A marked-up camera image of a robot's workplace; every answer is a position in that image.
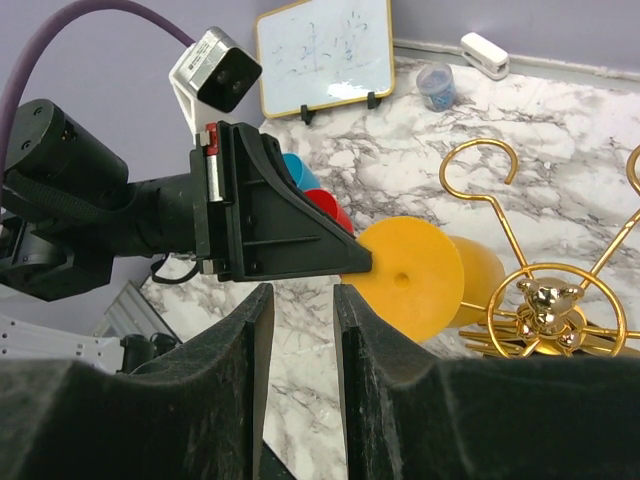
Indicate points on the gold wire glass rack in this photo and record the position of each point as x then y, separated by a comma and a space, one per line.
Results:
534, 310

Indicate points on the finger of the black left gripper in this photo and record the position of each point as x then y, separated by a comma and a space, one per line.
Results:
274, 231

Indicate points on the blue plastic wine glass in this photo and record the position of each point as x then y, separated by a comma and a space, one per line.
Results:
300, 172

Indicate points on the white whiteboard eraser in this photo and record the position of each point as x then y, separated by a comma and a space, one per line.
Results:
485, 56

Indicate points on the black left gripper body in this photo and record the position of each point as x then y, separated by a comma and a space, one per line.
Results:
72, 210

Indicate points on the small framed whiteboard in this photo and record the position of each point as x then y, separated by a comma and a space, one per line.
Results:
323, 54

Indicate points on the orange plastic wine glass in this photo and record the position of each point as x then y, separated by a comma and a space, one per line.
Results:
423, 280

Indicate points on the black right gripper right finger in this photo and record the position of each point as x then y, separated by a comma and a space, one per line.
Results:
408, 414

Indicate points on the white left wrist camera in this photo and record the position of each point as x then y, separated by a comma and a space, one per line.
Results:
211, 77

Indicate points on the red plastic wine glass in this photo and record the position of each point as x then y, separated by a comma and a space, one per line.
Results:
327, 203

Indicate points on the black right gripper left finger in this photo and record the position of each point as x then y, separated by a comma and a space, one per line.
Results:
196, 412

